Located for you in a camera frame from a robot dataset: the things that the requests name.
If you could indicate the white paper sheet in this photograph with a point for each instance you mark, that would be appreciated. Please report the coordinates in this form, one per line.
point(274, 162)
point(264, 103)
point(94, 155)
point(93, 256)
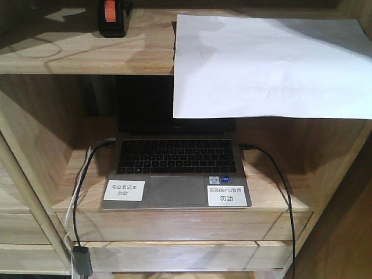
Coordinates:
point(250, 67)

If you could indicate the black and orange stapler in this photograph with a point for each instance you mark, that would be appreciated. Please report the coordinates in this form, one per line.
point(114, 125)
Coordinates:
point(114, 18)

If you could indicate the silver laptop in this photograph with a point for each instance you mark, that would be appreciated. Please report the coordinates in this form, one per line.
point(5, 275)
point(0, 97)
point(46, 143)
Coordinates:
point(176, 158)

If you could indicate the white right label sticker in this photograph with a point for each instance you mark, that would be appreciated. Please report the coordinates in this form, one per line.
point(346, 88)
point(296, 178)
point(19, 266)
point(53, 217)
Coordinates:
point(226, 196)

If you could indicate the white label sticker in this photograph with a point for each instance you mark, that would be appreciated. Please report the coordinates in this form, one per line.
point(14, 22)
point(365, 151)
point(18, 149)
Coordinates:
point(226, 196)
point(124, 190)

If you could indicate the white left label sticker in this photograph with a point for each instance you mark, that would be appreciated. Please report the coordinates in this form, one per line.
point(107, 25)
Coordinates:
point(124, 190)

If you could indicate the wooden shelf unit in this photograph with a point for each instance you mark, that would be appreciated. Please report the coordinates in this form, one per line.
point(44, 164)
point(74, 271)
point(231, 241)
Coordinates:
point(47, 47)

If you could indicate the grey usb adapter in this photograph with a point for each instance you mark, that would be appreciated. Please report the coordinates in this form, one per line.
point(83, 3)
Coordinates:
point(82, 261)

